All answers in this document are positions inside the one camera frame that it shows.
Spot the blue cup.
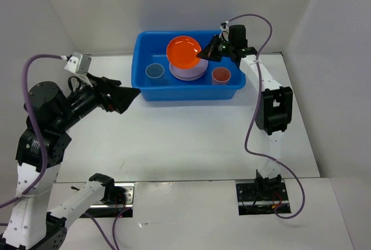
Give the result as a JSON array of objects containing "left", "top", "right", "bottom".
[{"left": 146, "top": 63, "right": 165, "bottom": 86}]

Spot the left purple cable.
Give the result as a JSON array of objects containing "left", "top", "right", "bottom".
[{"left": 0, "top": 54, "right": 122, "bottom": 250}]

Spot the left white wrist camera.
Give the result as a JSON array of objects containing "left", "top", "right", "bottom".
[{"left": 64, "top": 52, "right": 92, "bottom": 85}]

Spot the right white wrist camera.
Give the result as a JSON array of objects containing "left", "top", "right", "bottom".
[{"left": 220, "top": 21, "right": 229, "bottom": 37}]

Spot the orange plate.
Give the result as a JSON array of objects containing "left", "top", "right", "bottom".
[{"left": 166, "top": 35, "right": 202, "bottom": 70}]

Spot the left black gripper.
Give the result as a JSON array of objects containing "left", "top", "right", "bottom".
[{"left": 56, "top": 70, "right": 141, "bottom": 129}]

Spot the purple plate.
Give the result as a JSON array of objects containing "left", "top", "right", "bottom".
[{"left": 169, "top": 59, "right": 209, "bottom": 81}]

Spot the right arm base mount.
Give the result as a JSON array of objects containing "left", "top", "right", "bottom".
[{"left": 235, "top": 180, "right": 291, "bottom": 216}]

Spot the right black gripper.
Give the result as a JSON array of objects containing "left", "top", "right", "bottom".
[{"left": 197, "top": 34, "right": 234, "bottom": 62}]

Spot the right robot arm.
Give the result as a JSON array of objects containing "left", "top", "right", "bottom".
[{"left": 197, "top": 22, "right": 293, "bottom": 200}]

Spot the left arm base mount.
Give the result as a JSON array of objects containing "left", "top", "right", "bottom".
[{"left": 86, "top": 182, "right": 135, "bottom": 218}]

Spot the pink cup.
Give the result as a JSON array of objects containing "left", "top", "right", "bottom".
[{"left": 212, "top": 67, "right": 231, "bottom": 85}]

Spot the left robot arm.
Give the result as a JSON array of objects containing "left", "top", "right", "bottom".
[{"left": 1, "top": 77, "right": 140, "bottom": 249}]

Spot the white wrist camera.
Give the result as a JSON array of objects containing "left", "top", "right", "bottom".
[
  {"left": 220, "top": 21, "right": 229, "bottom": 37},
  {"left": 64, "top": 52, "right": 92, "bottom": 85}
]

